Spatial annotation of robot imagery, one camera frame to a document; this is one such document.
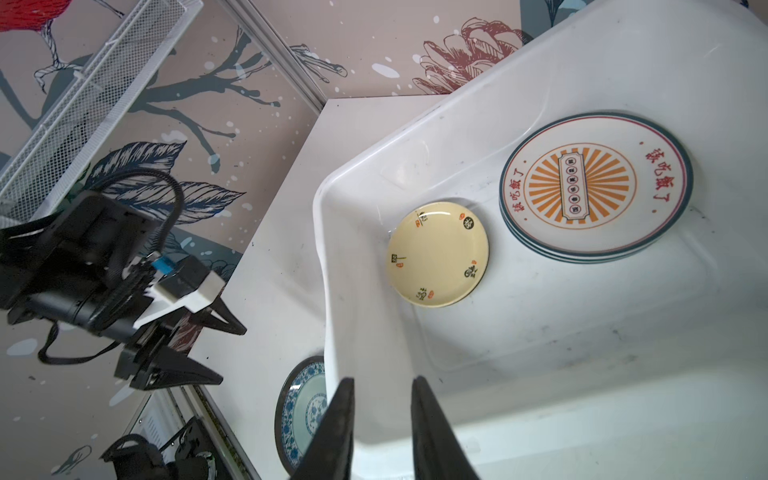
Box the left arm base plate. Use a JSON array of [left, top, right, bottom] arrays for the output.
[[100, 417, 234, 480]]

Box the teal patterned plate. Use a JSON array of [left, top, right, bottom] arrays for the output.
[[274, 355, 329, 475]]

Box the white wire mesh basket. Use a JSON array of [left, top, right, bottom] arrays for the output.
[[1, 1, 204, 227]]

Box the black corrugated cable hose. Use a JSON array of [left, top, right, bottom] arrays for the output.
[[35, 167, 186, 366]]

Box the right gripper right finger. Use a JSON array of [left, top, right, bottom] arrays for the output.
[[411, 376, 479, 480]]

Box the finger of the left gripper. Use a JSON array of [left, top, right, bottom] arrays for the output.
[[189, 297, 247, 336], [130, 346, 223, 391]]

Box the orange sunburst plate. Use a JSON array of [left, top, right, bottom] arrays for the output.
[[499, 112, 694, 264]]

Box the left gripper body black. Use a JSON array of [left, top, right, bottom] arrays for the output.
[[115, 312, 197, 390]]

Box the yellow plate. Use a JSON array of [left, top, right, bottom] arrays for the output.
[[386, 201, 490, 308]]

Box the white plastic bin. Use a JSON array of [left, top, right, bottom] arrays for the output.
[[313, 1, 767, 479]]

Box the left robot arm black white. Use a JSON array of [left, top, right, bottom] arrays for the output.
[[1, 192, 247, 391]]

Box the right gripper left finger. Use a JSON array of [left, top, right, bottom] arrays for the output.
[[291, 377, 355, 480]]

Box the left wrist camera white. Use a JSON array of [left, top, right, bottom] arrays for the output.
[[133, 256, 225, 330]]

